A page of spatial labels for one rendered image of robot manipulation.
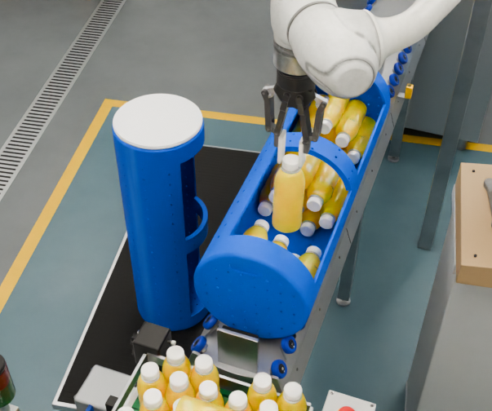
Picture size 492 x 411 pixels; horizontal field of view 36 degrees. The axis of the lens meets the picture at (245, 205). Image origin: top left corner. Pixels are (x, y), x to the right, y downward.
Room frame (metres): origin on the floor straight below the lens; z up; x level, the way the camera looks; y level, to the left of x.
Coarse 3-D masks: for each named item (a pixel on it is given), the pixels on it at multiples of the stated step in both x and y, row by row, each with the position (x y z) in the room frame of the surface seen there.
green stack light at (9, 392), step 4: (8, 384) 0.83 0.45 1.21; (12, 384) 0.84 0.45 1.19; (4, 388) 0.82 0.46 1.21; (8, 388) 0.82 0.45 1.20; (12, 388) 0.83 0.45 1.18; (0, 392) 0.81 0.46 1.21; (4, 392) 0.81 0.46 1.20; (8, 392) 0.82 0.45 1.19; (12, 392) 0.83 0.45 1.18; (0, 396) 0.81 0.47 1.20; (4, 396) 0.81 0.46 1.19; (8, 396) 0.82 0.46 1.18; (12, 396) 0.83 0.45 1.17; (0, 400) 0.81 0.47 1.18; (4, 400) 0.81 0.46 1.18; (8, 400) 0.82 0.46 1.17; (0, 404) 0.81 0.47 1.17; (4, 404) 0.81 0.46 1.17
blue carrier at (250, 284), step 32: (384, 96) 1.87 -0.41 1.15; (288, 128) 1.63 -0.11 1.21; (256, 160) 1.56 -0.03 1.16; (256, 192) 1.56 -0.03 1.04; (352, 192) 1.48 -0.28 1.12; (224, 224) 1.29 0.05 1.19; (224, 256) 1.16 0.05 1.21; (256, 256) 1.14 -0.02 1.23; (288, 256) 1.16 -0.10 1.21; (224, 288) 1.16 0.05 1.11; (256, 288) 1.13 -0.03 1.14; (288, 288) 1.11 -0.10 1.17; (224, 320) 1.16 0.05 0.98; (256, 320) 1.13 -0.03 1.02; (288, 320) 1.11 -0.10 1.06
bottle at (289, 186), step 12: (276, 180) 1.21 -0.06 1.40; (288, 180) 1.19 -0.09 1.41; (300, 180) 1.20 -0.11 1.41; (276, 192) 1.20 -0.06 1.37; (288, 192) 1.18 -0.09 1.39; (300, 192) 1.19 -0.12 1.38; (276, 204) 1.20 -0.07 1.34; (288, 204) 1.18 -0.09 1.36; (300, 204) 1.19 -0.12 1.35; (276, 216) 1.19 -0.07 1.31; (288, 216) 1.18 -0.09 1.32; (300, 216) 1.19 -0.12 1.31; (276, 228) 1.19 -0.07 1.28; (288, 228) 1.18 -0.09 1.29
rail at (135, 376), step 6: (144, 354) 1.06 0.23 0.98; (144, 360) 1.05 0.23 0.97; (138, 366) 1.03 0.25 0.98; (138, 372) 1.02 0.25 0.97; (132, 378) 1.00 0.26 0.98; (126, 384) 0.98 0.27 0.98; (132, 384) 0.99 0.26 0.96; (126, 390) 0.97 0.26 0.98; (120, 396) 0.95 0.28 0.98; (126, 396) 0.96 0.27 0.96; (120, 402) 0.94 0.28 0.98; (114, 408) 0.92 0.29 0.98
